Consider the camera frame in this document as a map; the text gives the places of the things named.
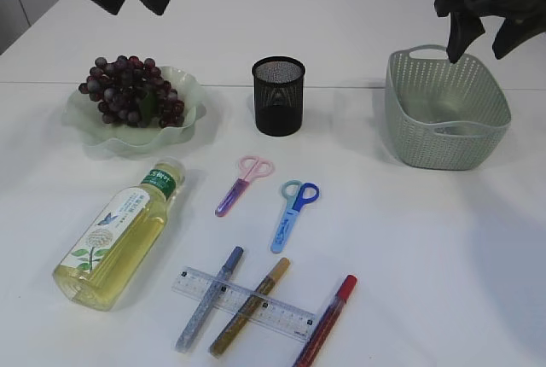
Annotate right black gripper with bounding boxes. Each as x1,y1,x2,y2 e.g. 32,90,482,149
433,0,545,64

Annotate clear plastic sheet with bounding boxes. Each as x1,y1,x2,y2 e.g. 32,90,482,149
427,102,472,136

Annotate dark red grape bunch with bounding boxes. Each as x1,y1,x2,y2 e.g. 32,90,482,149
78,55,186,129

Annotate green tea bottle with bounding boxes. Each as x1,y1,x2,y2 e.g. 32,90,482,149
53,158,185,312

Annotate green woven plastic basket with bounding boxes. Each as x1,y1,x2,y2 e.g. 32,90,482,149
385,44,512,171

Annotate green wavy plastic plate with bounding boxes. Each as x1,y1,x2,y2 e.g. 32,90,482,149
61,67,206,155

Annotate black mesh pen holder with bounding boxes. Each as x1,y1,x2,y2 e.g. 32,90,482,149
252,56,305,137

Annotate blue glitter pen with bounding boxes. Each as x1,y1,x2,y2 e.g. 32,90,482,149
175,246,244,353

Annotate clear plastic ruler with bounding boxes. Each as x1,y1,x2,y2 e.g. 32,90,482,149
171,266,318,342

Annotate gold glitter pen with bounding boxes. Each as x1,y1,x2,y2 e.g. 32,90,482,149
209,258,290,358

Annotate red glitter pen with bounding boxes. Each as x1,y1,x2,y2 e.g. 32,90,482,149
293,275,357,367

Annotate pink capped scissors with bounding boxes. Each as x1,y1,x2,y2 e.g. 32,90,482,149
215,155,275,218

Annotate blue capped scissors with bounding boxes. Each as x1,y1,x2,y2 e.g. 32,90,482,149
270,180,320,254

